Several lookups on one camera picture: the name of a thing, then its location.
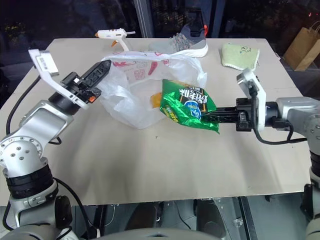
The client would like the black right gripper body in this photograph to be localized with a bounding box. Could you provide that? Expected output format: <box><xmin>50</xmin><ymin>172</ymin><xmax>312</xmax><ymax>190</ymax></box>
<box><xmin>235</xmin><ymin>97</ymin><xmax>259</xmax><ymax>132</ymax></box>

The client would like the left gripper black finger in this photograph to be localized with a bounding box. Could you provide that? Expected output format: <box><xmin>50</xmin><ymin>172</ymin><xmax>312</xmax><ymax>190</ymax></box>
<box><xmin>81</xmin><ymin>68</ymin><xmax>111</xmax><ymax>89</ymax></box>
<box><xmin>83</xmin><ymin>60</ymin><xmax>113</xmax><ymax>81</ymax></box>

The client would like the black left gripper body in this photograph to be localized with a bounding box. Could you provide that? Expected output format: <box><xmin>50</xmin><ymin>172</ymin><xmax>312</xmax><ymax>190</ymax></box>
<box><xmin>60</xmin><ymin>71</ymin><xmax>103</xmax><ymax>105</ymax></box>

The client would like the green snack bag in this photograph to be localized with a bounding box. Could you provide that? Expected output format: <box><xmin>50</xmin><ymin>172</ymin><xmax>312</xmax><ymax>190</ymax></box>
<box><xmin>159</xmin><ymin>78</ymin><xmax>221</xmax><ymax>135</ymax></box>

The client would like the translucent white plastic bag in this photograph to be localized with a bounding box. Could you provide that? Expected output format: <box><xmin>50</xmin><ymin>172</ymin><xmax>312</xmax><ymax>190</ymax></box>
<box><xmin>99</xmin><ymin>50</ymin><xmax>209</xmax><ymax>130</ymax></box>

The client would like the brown paper bag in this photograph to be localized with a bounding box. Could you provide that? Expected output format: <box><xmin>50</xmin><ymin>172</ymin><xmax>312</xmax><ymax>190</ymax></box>
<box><xmin>282</xmin><ymin>20</ymin><xmax>320</xmax><ymax>72</ymax></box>

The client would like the white hot glue gun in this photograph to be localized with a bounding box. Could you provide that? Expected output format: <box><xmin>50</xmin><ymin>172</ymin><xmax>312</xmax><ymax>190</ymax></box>
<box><xmin>94</xmin><ymin>28</ymin><xmax>137</xmax><ymax>53</ymax></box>

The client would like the pale green folded towel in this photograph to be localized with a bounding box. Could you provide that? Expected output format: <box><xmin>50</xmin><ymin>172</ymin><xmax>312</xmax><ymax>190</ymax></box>
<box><xmin>219</xmin><ymin>42</ymin><xmax>261</xmax><ymax>71</ymax></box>

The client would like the orange snack packet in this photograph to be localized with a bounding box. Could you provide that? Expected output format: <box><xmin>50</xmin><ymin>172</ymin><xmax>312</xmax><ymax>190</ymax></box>
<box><xmin>149</xmin><ymin>91</ymin><xmax>164</xmax><ymax>109</ymax></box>

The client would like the grey knit sneaker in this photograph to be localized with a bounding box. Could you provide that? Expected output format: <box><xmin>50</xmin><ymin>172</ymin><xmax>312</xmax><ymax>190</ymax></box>
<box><xmin>148</xmin><ymin>23</ymin><xmax>209</xmax><ymax>59</ymax></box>

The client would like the dark rounded shape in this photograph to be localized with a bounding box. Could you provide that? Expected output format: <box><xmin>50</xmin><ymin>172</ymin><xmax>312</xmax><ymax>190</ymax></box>
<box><xmin>196</xmin><ymin>199</ymin><xmax>230</xmax><ymax>237</ymax></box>

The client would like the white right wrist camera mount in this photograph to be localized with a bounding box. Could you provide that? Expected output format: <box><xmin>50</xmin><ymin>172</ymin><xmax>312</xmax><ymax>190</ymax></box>
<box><xmin>236</xmin><ymin>67</ymin><xmax>267</xmax><ymax>133</ymax></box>

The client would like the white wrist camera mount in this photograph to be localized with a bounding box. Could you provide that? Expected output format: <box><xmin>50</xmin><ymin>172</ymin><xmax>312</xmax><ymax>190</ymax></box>
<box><xmin>236</xmin><ymin>67</ymin><xmax>267</xmax><ymax>133</ymax></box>
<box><xmin>27</xmin><ymin>48</ymin><xmax>90</xmax><ymax>110</ymax></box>

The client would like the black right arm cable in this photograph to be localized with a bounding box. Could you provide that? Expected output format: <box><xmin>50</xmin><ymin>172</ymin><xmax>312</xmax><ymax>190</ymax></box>
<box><xmin>253</xmin><ymin>119</ymin><xmax>312</xmax><ymax>146</ymax></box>

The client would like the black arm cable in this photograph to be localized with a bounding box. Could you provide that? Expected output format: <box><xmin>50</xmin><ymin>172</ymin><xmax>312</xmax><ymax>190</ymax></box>
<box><xmin>253</xmin><ymin>119</ymin><xmax>312</xmax><ymax>146</ymax></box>
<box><xmin>5</xmin><ymin>76</ymin><xmax>63</xmax><ymax>146</ymax></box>

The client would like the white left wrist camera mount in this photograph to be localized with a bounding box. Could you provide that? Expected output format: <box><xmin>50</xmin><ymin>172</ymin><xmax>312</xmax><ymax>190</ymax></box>
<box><xmin>27</xmin><ymin>48</ymin><xmax>90</xmax><ymax>110</ymax></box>

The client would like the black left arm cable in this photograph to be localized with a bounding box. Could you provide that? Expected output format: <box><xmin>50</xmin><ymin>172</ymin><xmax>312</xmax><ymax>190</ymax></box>
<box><xmin>5</xmin><ymin>76</ymin><xmax>63</xmax><ymax>146</ymax></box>

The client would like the black table frame bar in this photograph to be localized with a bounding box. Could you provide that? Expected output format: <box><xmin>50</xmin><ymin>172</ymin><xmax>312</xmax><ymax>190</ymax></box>
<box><xmin>237</xmin><ymin>195</ymin><xmax>259</xmax><ymax>240</ymax></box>

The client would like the black robot body cable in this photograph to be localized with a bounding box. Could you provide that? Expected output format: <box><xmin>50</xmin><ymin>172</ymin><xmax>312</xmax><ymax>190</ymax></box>
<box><xmin>51</xmin><ymin>176</ymin><xmax>102</xmax><ymax>240</ymax></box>

